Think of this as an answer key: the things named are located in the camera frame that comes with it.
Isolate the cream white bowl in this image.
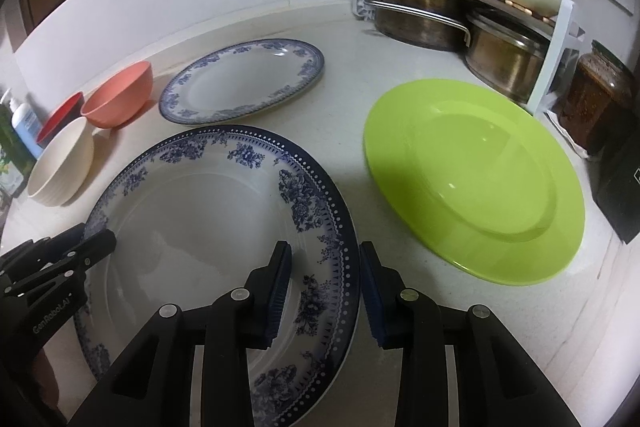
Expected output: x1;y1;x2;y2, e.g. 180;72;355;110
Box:
26;117;94;207

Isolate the large blue floral plate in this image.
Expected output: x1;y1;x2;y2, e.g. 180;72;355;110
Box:
74;124;360;426

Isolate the green dish soap bottle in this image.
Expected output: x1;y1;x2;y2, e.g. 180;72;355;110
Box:
1;105;35;198

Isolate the white blue pump bottle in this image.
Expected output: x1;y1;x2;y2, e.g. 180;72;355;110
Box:
1;89;42;159

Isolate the red and black bowl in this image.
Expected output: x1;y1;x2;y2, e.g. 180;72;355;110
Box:
36;91;85;148

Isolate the pink bowl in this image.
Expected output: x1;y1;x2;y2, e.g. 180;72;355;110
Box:
80;61;153;129

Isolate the lime green plate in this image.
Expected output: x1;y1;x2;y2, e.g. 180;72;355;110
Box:
363;79;586;286

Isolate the oval blue floral plate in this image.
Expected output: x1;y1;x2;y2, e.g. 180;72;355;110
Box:
158;38;326;124

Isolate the jar of brown sauce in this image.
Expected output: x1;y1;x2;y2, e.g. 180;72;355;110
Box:
559;40;638;156

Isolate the steel pot lower shelf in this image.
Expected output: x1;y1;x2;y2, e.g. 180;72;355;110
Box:
464;9;550;103

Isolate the white pot rack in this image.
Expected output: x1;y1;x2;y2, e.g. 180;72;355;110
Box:
355;0;585;115

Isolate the steel pan with handle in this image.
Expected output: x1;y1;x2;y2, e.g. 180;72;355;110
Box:
363;0;472;52

